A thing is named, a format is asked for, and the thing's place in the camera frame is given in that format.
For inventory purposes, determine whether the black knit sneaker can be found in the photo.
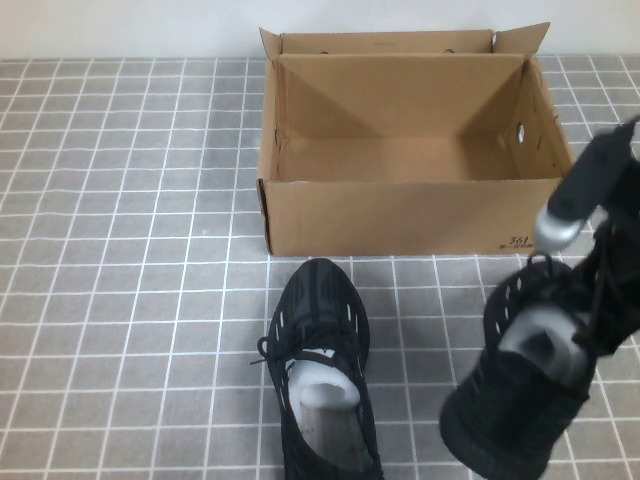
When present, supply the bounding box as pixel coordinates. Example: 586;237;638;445
257;258;386;480
438;252;640;480

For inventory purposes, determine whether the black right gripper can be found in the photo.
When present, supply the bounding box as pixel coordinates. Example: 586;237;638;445
548;117;640;324

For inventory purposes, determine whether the brown cardboard shoe box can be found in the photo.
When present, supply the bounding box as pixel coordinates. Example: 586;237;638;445
256;21;577;257

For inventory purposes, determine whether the grey tile-pattern table cover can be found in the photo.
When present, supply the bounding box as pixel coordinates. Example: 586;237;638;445
0;58;640;480

